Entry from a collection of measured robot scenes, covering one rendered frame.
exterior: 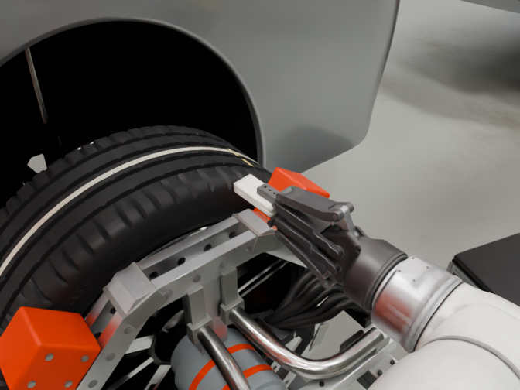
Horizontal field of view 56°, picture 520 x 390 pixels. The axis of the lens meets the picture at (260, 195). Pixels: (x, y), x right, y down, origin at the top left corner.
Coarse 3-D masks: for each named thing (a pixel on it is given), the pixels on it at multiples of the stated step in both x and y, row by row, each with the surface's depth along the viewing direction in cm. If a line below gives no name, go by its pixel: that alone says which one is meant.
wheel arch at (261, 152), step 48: (48, 48) 115; (96, 48) 123; (144, 48) 131; (192, 48) 122; (48, 96) 121; (96, 96) 129; (144, 96) 138; (192, 96) 148; (240, 96) 124; (0, 144) 119; (240, 144) 141; (0, 192) 125
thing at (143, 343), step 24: (264, 264) 97; (288, 264) 98; (240, 288) 94; (264, 288) 109; (288, 288) 102; (168, 312) 84; (264, 312) 104; (144, 336) 83; (168, 336) 94; (144, 360) 86; (168, 360) 91; (120, 384) 85; (144, 384) 90; (168, 384) 107
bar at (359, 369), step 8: (392, 344) 74; (384, 352) 73; (368, 360) 71; (376, 360) 73; (352, 368) 70; (360, 368) 70; (368, 368) 72; (336, 376) 69; (344, 376) 69; (352, 376) 69; (360, 376) 72; (312, 384) 68; (320, 384) 67; (328, 384) 68; (336, 384) 68; (344, 384) 69
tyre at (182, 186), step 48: (96, 144) 81; (144, 144) 80; (192, 144) 85; (48, 192) 74; (96, 192) 72; (144, 192) 70; (192, 192) 71; (0, 240) 73; (48, 240) 68; (96, 240) 65; (144, 240) 69; (0, 288) 70; (48, 288) 64; (96, 288) 68; (0, 336) 66; (0, 384) 66
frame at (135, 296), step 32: (224, 224) 73; (256, 224) 73; (160, 256) 68; (192, 256) 71; (224, 256) 69; (288, 256) 79; (128, 288) 63; (160, 288) 63; (192, 288) 68; (96, 320) 65; (128, 320) 62; (96, 384) 65; (288, 384) 104
